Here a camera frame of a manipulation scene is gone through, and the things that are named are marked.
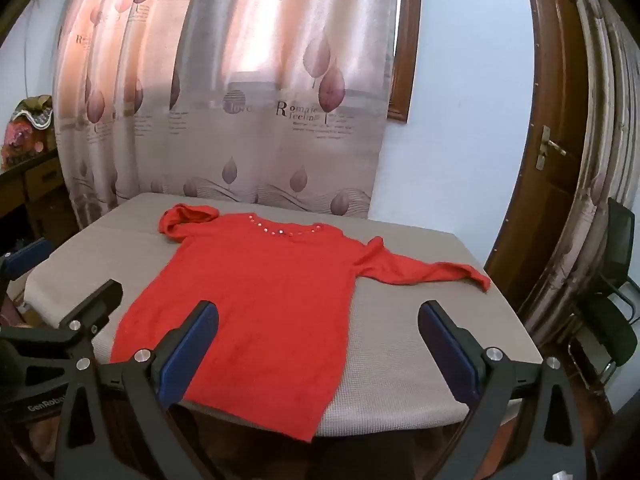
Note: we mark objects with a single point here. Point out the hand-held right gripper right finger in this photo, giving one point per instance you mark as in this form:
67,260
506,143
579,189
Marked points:
445,355

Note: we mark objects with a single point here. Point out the black chair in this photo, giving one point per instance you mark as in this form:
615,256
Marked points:
605,320

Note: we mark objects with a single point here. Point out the hanging door curtain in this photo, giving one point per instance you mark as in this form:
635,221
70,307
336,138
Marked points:
600,135

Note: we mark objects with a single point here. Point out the grey table cloth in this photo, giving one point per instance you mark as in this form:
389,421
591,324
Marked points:
400,270

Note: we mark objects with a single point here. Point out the leaf print curtain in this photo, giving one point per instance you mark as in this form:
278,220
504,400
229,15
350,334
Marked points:
250,60

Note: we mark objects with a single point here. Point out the brown wooden door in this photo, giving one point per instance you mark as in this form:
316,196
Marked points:
550,110

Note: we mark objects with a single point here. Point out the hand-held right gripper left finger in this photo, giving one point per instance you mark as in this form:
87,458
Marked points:
192,345

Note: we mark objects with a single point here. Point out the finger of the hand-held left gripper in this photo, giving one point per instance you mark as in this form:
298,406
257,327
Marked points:
97,305
27,260

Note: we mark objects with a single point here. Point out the colourful fabric bundle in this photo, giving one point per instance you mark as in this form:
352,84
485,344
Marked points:
25,130

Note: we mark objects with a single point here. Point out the wooden cabinet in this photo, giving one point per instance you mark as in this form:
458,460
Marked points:
40,185

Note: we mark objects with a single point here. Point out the red sweater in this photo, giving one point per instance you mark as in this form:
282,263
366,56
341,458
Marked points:
260,300

